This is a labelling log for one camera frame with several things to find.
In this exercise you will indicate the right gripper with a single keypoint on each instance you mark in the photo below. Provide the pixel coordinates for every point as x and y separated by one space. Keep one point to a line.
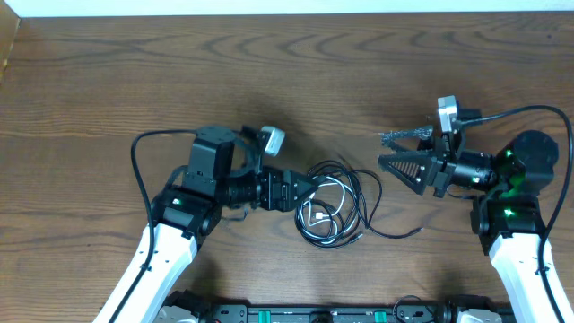
439 167

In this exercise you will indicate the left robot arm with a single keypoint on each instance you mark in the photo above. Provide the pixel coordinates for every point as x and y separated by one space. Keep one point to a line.
225 169

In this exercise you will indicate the wooden side panel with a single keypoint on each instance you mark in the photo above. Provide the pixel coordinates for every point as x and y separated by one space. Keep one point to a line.
9 26

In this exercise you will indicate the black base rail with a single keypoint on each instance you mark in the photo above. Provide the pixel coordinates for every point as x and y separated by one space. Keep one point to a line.
403 311

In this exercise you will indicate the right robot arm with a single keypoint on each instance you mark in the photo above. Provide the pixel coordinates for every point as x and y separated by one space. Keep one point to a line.
506 214

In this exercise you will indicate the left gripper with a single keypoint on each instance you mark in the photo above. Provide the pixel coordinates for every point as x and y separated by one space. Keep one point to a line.
282 202

